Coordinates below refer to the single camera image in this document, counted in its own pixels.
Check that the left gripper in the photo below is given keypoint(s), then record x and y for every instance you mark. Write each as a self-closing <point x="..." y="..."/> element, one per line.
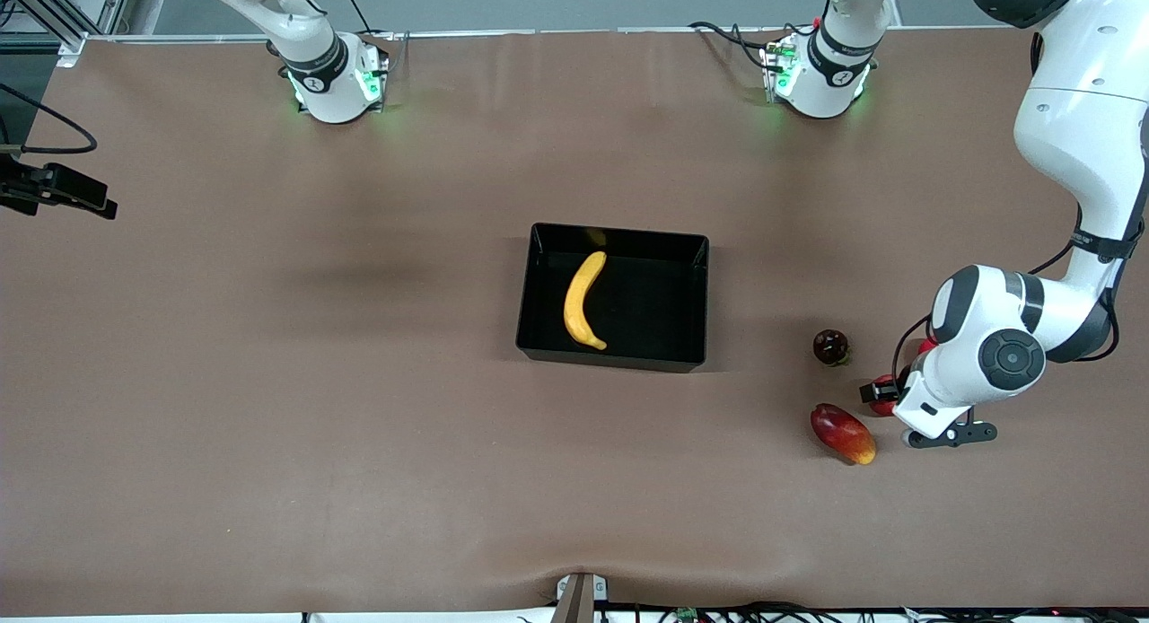
<point x="879" y="391"/>

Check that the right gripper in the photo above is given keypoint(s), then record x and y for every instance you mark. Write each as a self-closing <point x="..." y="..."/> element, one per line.
<point x="56" y="185"/>

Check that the red yellow striped apple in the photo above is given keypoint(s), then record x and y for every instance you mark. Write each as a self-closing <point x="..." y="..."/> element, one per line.
<point x="881" y="410"/>

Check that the black plastic box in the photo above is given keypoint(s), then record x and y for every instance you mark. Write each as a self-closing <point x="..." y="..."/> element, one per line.
<point x="664" y="336"/>

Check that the yellow banana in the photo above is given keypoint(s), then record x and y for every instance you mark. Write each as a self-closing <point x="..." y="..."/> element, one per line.
<point x="579" y="300"/>

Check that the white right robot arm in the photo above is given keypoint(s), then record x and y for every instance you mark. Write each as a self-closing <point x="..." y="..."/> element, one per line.
<point x="305" y="30"/>

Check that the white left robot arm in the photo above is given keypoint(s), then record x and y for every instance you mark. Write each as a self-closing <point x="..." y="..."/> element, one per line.
<point x="1077" y="111"/>

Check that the red yellow mango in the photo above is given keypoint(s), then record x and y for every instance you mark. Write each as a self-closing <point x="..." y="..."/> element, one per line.
<point x="842" y="433"/>

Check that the plain red round fruit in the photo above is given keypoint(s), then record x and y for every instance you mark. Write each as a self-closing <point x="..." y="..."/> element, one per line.
<point x="925" y="346"/>

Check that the dark purple mangosteen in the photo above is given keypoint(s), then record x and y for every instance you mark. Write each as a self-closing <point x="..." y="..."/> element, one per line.
<point x="830" y="346"/>

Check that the small green circuit board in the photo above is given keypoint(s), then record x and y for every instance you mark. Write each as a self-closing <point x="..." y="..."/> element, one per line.
<point x="688" y="615"/>

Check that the brown table mat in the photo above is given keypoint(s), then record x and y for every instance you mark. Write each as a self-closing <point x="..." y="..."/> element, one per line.
<point x="359" y="470"/>

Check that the aluminium frame post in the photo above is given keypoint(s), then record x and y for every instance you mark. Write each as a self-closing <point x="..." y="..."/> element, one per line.
<point x="67" y="35"/>

